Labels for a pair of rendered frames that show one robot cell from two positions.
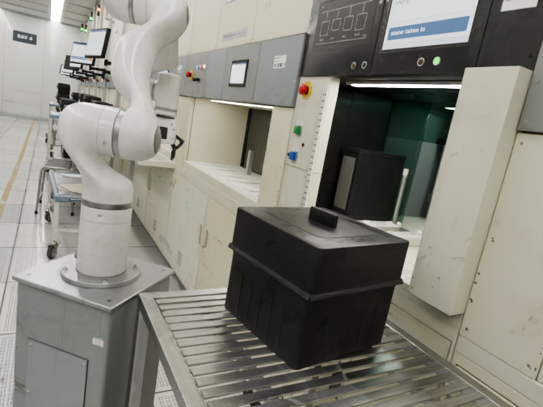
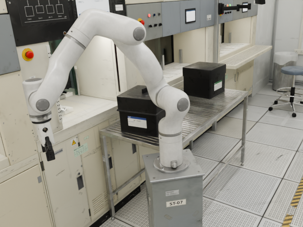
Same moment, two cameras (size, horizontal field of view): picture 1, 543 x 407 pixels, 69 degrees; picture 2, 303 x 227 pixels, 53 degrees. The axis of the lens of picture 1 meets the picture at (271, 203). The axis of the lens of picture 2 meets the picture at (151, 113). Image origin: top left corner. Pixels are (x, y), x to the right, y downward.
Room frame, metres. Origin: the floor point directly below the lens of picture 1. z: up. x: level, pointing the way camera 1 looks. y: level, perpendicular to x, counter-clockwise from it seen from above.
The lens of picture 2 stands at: (1.59, 1.67, 1.58)
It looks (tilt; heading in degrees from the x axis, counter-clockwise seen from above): 21 degrees down; 247
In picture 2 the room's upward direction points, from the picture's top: 4 degrees counter-clockwise
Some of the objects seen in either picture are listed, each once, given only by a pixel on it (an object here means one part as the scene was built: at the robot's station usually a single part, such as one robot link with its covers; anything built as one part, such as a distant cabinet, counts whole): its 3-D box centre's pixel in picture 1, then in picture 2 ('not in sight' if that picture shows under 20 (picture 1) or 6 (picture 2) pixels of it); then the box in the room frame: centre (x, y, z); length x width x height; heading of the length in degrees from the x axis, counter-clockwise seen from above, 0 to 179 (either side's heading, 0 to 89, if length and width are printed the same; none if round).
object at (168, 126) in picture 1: (163, 128); (43, 129); (1.56, 0.46, 1.12); 0.10 x 0.07 x 0.11; 96
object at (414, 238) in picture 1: (388, 231); (52, 111); (1.46, -0.45, 0.89); 0.22 x 0.21 x 0.04; 121
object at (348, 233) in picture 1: (318, 237); (145, 97); (0.88, -0.12, 0.98); 0.29 x 0.29 x 0.13; 39
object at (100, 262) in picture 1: (104, 238); (171, 147); (0.97, 0.41, 0.85); 0.19 x 0.19 x 0.18
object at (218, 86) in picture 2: not in sight; (204, 79); (0.12, -0.57, 0.89); 0.29 x 0.29 x 0.25; 26
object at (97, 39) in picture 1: (115, 52); not in sight; (3.97, 1.72, 1.59); 0.50 x 0.41 x 0.36; 121
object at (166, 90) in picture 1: (166, 90); (37, 96); (1.56, 0.47, 1.26); 0.09 x 0.08 x 0.13; 96
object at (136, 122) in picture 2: (307, 291); (147, 115); (0.88, -0.12, 0.85); 0.28 x 0.28 x 0.17; 39
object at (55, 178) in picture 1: (81, 210); not in sight; (3.16, 1.54, 0.24); 0.97 x 0.52 x 0.48; 33
